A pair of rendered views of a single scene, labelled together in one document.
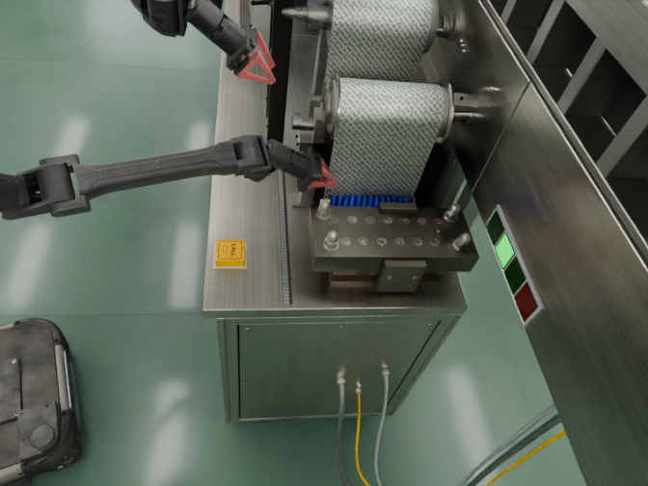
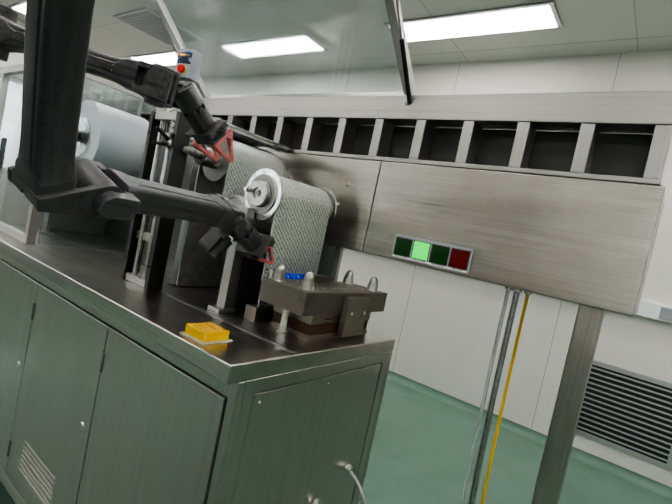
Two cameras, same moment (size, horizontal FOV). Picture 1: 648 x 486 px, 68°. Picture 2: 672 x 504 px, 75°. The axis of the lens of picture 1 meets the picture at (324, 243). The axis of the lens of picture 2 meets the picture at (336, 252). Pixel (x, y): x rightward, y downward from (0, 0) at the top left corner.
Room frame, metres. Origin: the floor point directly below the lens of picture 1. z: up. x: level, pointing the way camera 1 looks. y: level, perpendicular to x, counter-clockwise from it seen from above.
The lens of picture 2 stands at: (-0.20, 0.65, 1.20)
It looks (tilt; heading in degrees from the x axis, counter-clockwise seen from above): 3 degrees down; 321
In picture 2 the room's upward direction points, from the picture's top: 12 degrees clockwise
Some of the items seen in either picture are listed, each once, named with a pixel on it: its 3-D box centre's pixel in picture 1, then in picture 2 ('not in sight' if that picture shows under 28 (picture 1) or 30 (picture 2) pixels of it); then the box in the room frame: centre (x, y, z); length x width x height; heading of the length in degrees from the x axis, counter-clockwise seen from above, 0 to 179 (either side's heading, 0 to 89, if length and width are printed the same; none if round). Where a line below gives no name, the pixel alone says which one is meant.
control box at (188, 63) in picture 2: not in sight; (186, 65); (1.47, 0.15, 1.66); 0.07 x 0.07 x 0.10; 35
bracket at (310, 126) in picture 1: (306, 161); (230, 258); (0.95, 0.09, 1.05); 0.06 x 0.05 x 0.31; 104
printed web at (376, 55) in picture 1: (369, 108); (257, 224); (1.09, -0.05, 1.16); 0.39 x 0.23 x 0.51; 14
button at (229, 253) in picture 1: (229, 253); (207, 331); (0.71, 0.23, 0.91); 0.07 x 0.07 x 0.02; 14
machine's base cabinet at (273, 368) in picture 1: (299, 132); (84, 358); (1.85, 0.23, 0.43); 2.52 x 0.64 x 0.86; 14
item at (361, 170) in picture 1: (375, 174); (296, 252); (0.90, -0.09, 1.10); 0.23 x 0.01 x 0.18; 104
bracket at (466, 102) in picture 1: (463, 101); not in sight; (1.00, -0.25, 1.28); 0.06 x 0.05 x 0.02; 104
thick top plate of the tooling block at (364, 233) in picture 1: (391, 238); (328, 296); (0.79, -0.16, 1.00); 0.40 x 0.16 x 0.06; 104
